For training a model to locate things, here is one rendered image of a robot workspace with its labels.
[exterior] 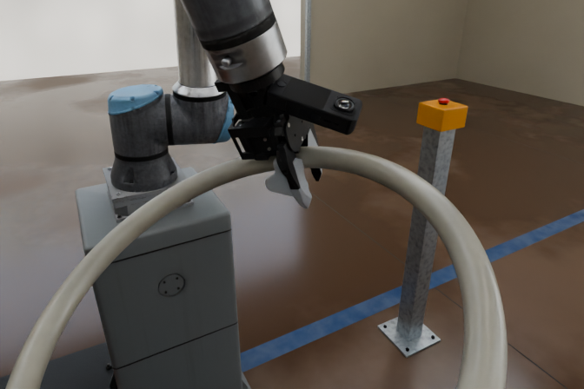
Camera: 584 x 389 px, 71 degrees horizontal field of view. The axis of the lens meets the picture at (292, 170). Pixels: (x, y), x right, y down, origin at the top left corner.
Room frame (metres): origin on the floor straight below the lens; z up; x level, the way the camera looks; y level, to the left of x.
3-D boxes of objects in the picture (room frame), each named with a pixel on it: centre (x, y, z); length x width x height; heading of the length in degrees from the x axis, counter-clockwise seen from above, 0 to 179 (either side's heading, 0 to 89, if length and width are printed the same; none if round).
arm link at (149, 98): (1.13, 0.43, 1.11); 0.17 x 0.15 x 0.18; 104
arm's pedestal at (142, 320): (1.14, 0.45, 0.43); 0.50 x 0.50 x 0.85; 29
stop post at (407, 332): (1.42, -0.53, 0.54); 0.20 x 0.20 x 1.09; 28
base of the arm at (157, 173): (1.14, 0.45, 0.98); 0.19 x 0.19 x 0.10
